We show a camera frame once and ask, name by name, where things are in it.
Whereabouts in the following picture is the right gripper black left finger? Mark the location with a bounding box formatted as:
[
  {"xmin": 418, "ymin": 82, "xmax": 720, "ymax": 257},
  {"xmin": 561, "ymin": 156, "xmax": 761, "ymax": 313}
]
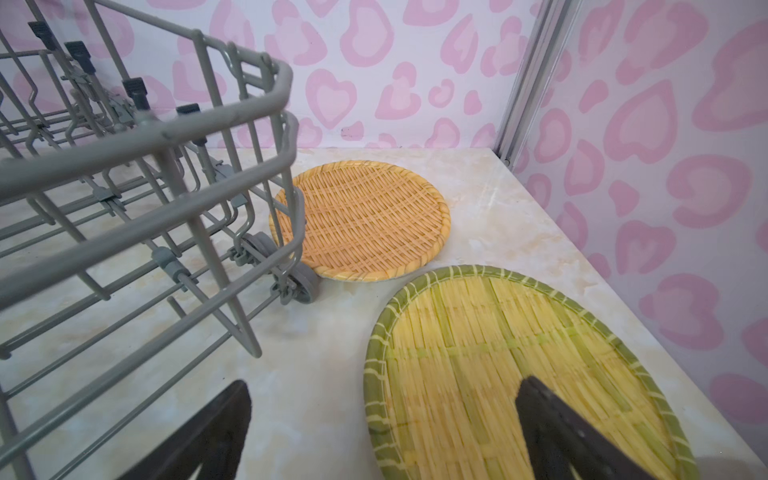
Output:
[{"xmin": 121, "ymin": 380, "xmax": 252, "ymax": 479}]

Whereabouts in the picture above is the grey wire dish rack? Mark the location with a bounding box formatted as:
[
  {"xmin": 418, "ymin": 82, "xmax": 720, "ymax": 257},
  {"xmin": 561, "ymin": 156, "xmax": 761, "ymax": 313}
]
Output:
[{"xmin": 1, "ymin": 1, "xmax": 319, "ymax": 479}]

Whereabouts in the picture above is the green bamboo woven tray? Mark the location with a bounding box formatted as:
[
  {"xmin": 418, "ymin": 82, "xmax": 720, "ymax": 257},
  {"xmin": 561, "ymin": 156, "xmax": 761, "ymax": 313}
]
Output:
[{"xmin": 363, "ymin": 265, "xmax": 699, "ymax": 479}]

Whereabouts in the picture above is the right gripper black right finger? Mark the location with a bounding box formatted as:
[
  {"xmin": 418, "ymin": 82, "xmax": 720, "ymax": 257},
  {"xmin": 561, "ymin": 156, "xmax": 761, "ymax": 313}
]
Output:
[{"xmin": 515, "ymin": 376, "xmax": 651, "ymax": 479}]

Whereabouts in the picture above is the orange woven round tray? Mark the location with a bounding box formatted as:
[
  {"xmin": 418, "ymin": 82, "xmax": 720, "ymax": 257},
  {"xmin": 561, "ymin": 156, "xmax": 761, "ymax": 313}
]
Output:
[{"xmin": 293, "ymin": 160, "xmax": 451, "ymax": 282}]

